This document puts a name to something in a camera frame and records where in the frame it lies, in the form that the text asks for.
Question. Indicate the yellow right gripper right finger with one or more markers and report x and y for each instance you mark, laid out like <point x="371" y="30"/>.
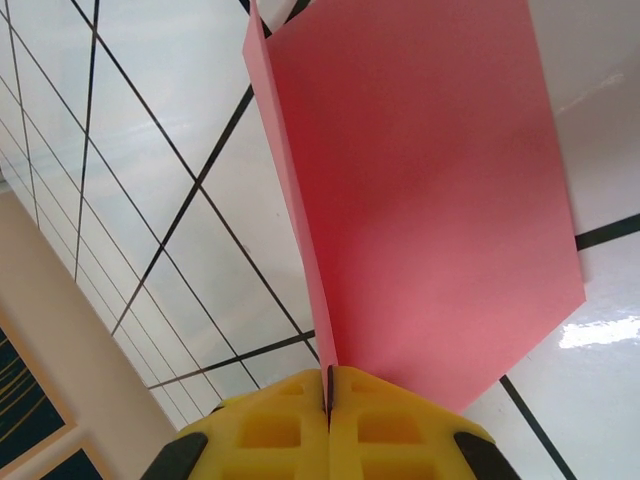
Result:
<point x="395" y="440"/>

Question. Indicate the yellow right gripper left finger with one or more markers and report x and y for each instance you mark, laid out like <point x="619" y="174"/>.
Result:
<point x="280" y="440"/>

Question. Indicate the pink square paper sheet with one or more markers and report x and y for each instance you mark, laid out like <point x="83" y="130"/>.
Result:
<point x="425" y="200"/>

